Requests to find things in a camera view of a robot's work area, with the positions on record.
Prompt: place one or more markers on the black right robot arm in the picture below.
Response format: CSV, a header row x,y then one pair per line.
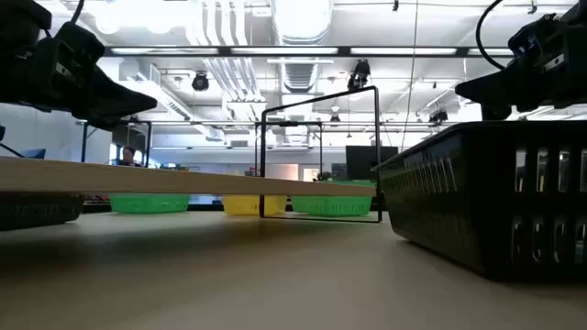
x,y
579,11

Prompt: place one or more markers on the black metal shelf frame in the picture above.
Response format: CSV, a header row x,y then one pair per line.
x,y
377,137

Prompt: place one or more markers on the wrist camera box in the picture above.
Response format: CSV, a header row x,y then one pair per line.
x,y
529,39
78,43

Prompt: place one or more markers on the person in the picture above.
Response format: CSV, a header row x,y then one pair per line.
x,y
129,156

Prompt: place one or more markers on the green plastic slotted basket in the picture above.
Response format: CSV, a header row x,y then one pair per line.
x,y
149,204
330,206

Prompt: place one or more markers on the round ceiling air duct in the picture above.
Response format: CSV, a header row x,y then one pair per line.
x,y
300,20

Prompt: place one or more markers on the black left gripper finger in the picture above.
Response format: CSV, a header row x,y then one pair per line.
x,y
112,124
114,103

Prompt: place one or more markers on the overhead light bar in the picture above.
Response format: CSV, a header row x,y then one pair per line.
x,y
284,51

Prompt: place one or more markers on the round black ceiling device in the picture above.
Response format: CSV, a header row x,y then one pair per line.
x,y
200,82

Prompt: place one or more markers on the black overhead camera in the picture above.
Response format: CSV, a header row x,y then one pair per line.
x,y
360,73

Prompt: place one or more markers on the black plastic slotted basket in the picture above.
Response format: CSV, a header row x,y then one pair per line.
x,y
458,206
36,211

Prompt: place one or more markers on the black background metal frame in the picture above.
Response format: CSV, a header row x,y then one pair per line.
x,y
289,124
84,144

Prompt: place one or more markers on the wooden shelf board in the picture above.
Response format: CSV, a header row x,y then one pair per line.
x,y
183,181

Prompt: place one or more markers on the blue chair back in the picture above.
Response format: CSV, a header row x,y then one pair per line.
x,y
34,153

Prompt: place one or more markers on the black monitor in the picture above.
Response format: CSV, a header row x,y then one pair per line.
x,y
367,162

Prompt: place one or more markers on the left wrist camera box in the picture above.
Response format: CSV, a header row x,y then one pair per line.
x,y
78,43

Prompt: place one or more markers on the small black ceiling device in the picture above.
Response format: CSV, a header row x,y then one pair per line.
x,y
439,116

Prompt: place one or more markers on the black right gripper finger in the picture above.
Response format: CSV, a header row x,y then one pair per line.
x,y
500,89
495,113

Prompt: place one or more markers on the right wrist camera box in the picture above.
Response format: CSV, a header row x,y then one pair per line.
x,y
529,39

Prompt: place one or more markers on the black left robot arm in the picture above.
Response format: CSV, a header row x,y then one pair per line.
x,y
18,18

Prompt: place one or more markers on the yellow plastic slotted basket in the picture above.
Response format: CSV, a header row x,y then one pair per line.
x,y
243,205

